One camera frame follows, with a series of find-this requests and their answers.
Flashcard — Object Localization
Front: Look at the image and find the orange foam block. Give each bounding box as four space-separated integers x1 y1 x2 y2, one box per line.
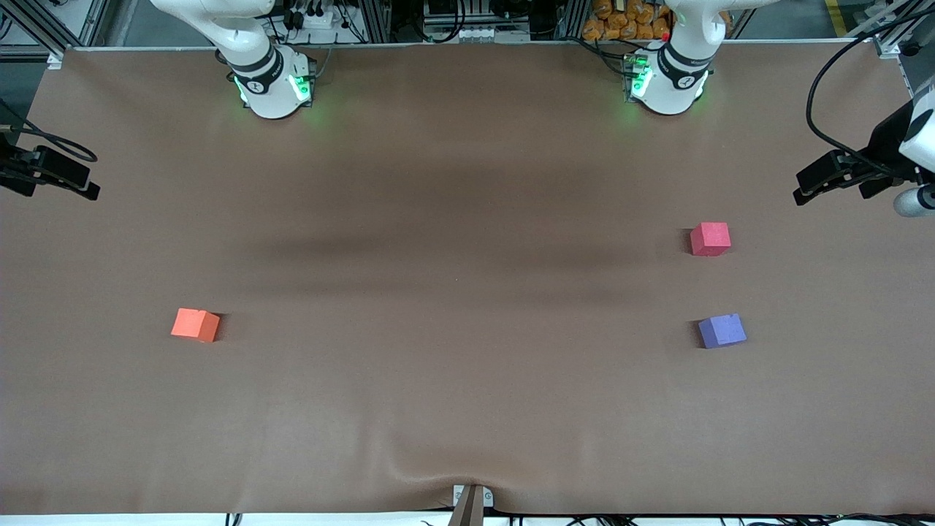
171 308 221 343

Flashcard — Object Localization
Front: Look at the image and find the red foam block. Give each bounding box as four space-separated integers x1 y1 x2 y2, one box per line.
690 222 731 257

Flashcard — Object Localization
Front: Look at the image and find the purple foam block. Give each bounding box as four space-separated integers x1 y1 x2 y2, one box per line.
698 313 748 349

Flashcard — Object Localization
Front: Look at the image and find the orange objects pile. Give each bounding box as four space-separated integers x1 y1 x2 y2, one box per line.
581 0 674 42

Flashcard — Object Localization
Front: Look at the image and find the white power strip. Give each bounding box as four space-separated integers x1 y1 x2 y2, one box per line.
283 6 338 31

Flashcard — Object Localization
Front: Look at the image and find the white terminal block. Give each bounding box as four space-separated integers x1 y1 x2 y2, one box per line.
451 26 513 44

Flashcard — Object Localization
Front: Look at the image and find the large table cover mat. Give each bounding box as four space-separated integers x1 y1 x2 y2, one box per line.
0 40 935 516

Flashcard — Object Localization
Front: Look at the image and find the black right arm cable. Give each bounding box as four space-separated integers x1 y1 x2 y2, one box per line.
0 97 99 164

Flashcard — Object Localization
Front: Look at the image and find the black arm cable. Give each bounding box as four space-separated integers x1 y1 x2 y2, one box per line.
805 0 935 178
0 97 99 164

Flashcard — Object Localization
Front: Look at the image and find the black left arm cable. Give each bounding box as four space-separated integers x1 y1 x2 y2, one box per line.
805 0 935 178

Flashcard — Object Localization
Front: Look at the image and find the aluminium frame profile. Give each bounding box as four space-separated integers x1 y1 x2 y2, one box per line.
851 0 935 59
0 0 68 70

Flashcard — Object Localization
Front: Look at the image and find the grey metal mount bracket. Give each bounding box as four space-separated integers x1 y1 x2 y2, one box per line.
447 484 495 526

